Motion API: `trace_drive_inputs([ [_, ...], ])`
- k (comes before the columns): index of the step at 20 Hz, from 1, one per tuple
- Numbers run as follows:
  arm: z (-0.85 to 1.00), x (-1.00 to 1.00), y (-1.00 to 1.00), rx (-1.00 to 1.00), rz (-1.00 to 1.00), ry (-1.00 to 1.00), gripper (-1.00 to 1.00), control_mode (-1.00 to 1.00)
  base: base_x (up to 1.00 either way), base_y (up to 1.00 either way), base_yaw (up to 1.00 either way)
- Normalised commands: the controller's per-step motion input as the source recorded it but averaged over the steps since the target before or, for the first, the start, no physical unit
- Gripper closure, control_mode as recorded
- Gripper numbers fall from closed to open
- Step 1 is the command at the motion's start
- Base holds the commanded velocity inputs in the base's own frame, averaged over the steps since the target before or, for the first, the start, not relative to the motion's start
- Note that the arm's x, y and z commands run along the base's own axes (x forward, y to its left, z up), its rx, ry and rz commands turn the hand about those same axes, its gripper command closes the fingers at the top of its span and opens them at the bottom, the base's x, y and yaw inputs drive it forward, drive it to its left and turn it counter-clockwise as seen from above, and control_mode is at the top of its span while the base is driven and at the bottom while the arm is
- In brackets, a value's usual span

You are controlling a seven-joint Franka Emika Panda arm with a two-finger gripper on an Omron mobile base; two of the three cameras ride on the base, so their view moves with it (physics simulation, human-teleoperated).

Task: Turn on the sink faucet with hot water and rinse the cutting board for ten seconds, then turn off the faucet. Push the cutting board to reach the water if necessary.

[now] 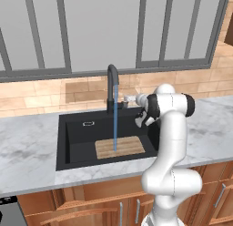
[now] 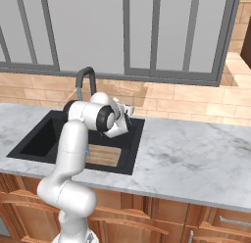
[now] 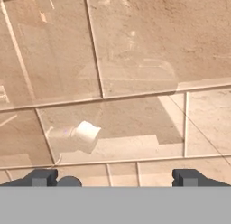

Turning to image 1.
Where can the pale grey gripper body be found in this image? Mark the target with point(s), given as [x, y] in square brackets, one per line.
[129, 98]

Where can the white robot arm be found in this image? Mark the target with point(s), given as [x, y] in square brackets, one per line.
[171, 138]

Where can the blue water stream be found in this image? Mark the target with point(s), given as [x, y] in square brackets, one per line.
[115, 120]

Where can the black faucet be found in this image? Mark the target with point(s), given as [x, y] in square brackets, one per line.
[112, 74]

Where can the wooden cutting board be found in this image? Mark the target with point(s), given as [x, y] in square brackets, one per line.
[130, 146]

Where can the black sink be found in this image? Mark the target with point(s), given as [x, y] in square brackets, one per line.
[79, 138]

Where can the grey framed window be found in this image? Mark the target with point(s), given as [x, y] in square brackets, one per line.
[103, 29]

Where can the wooden cupboard door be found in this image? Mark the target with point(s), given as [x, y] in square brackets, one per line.
[224, 202]
[91, 202]
[142, 210]

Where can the grey dishwasher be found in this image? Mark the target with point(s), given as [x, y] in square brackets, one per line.
[9, 213]

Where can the brown wall cabinet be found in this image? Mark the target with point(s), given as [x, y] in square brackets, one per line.
[229, 32]

